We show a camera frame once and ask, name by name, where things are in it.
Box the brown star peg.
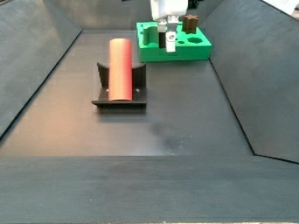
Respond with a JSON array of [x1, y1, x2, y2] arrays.
[[182, 15, 199, 34]]

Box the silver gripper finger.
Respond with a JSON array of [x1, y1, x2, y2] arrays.
[[157, 19, 167, 48], [166, 17, 178, 53]]

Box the black cradle fixture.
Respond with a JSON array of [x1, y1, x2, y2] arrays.
[[93, 63, 147, 107]]

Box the red oval cylinder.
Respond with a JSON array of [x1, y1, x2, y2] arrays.
[[109, 38, 134, 101]]

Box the green shape sorter block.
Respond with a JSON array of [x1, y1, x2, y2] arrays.
[[137, 22, 213, 62]]

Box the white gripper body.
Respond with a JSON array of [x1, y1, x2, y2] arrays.
[[151, 0, 189, 20]]

